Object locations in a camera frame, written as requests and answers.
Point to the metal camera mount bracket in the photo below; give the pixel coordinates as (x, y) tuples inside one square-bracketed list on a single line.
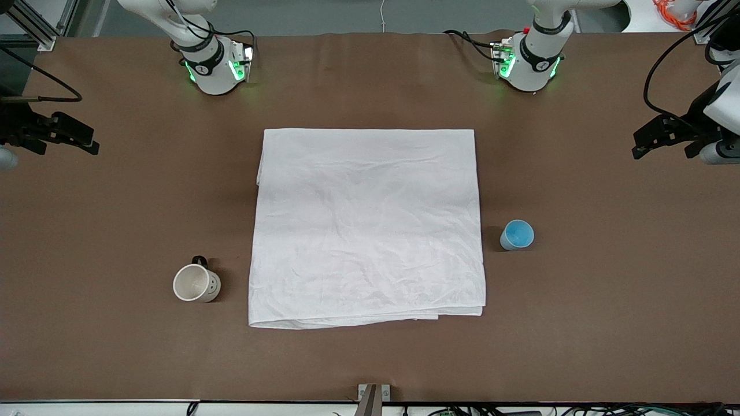
[(373, 398)]

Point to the white table edge rail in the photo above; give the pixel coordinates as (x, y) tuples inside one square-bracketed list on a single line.
[(87, 408)]

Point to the black background device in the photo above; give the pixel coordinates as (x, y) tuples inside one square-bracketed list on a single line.
[(725, 43)]

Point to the blue cup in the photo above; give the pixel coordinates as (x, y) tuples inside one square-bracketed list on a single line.
[(517, 236)]

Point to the white side table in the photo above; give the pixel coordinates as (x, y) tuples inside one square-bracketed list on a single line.
[(642, 20)]

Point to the white cloth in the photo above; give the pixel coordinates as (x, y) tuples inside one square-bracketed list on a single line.
[(367, 231)]

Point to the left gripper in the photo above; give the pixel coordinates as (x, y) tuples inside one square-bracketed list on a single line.
[(696, 116)]

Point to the aluminium frame profile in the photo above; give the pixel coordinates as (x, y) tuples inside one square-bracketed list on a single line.
[(708, 26), (34, 23)]

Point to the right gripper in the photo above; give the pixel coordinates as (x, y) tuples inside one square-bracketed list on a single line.
[(15, 124)]

